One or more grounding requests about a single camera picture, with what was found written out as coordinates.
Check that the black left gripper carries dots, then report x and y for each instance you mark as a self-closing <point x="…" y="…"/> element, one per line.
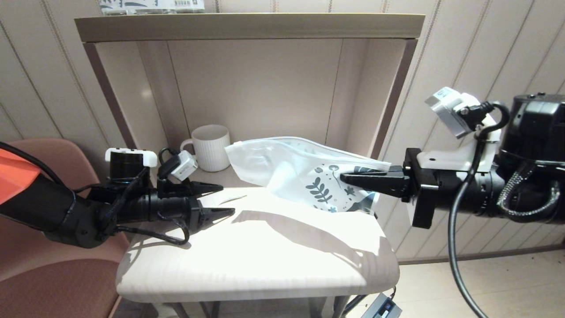
<point x="196" y="216"/>

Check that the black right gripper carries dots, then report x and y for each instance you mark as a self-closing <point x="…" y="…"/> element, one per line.
<point x="421" y="203"/>

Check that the white floral plastic bag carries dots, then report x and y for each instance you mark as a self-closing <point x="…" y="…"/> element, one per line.
<point x="287" y="168"/>

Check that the white ribbed ceramic mug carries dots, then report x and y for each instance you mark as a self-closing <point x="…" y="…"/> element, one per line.
<point x="212" y="148"/>

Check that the light wooden desk with shelf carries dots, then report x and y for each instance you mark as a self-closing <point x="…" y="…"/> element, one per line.
<point x="265" y="88"/>

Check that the reddish brown chair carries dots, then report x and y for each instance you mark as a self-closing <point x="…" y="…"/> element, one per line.
<point x="57" y="287"/>

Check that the patterned package with barcode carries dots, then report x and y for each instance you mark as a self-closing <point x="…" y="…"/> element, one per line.
<point x="150" y="4"/>

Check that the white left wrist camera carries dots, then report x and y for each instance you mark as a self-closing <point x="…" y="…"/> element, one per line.
<point x="183" y="165"/>

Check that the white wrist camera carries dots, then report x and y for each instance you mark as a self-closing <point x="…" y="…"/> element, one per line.
<point x="183" y="165"/>
<point x="454" y="119"/>

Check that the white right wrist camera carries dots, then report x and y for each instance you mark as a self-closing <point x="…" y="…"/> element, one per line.
<point x="454" y="119"/>

